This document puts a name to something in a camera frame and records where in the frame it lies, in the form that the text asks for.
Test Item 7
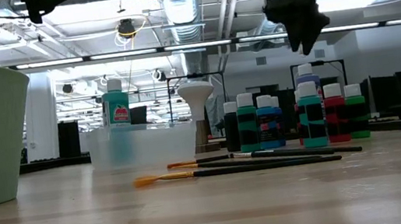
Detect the long ceiling light strip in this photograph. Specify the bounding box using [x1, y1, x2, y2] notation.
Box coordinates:
[15, 11, 401, 79]

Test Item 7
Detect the grey tarp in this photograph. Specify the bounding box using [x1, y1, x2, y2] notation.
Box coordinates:
[204, 95, 228, 139]

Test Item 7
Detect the black ceiling cord reel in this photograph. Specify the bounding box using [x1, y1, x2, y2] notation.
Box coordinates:
[115, 17, 138, 39]

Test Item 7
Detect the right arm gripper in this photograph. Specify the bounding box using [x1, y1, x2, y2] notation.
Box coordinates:
[262, 0, 335, 61]

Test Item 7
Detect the black handled paintbrush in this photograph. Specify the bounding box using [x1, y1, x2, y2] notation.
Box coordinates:
[175, 145, 322, 178]

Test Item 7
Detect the white mushroom table lamp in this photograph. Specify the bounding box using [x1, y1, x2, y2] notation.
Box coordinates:
[175, 78, 224, 156]

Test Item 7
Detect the black column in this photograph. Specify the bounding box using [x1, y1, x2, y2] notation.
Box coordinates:
[55, 119, 83, 159]

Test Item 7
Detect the silver ferrule paintbrush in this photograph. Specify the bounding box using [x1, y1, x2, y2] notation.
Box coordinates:
[229, 135, 364, 170]

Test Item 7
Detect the orange fan-tip paintbrush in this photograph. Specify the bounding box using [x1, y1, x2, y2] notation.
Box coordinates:
[132, 147, 343, 190]

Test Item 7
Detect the large teal paint bottle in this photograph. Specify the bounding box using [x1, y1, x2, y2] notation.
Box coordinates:
[97, 77, 139, 169]

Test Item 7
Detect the silver ceiling duct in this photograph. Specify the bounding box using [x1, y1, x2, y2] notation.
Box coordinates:
[157, 0, 212, 79]

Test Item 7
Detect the small dark teal paint bottle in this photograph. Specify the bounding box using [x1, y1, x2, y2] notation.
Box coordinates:
[233, 91, 263, 154]

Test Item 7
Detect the small green paint bottle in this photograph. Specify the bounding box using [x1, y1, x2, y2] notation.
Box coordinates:
[343, 82, 372, 141]

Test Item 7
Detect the clear plastic bin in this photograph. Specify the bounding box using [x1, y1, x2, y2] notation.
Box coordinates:
[84, 114, 202, 173]

